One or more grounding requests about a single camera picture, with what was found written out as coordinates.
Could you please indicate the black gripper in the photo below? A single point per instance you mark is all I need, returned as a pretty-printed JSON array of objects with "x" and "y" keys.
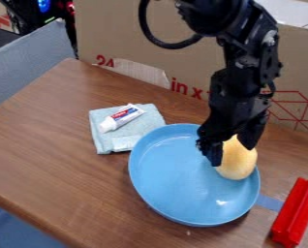
[{"x": 239, "y": 102}]

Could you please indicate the yellow ball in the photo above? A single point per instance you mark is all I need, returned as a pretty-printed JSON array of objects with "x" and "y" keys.
[{"x": 239, "y": 160}]

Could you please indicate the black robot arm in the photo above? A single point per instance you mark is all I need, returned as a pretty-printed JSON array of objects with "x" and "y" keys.
[{"x": 245, "y": 32}]

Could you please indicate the blue plate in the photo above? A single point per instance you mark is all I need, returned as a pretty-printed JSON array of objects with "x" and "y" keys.
[{"x": 180, "y": 185}]

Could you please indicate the blue tape strip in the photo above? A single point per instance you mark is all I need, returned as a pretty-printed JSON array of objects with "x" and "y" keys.
[{"x": 269, "y": 203}]

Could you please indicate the white toothpaste tube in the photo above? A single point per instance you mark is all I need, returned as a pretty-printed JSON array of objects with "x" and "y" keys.
[{"x": 116, "y": 120}]

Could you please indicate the light blue folded cloth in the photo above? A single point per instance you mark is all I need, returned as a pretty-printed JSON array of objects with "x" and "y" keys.
[{"x": 121, "y": 139}]

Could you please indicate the red plastic block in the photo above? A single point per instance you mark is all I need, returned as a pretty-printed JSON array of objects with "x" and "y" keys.
[{"x": 291, "y": 222}]

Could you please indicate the brown cardboard box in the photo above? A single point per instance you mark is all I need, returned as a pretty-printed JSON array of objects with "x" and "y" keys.
[{"x": 109, "y": 39}]

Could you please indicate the black machine with lights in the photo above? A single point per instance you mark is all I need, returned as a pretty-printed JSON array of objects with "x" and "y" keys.
[{"x": 31, "y": 14}]

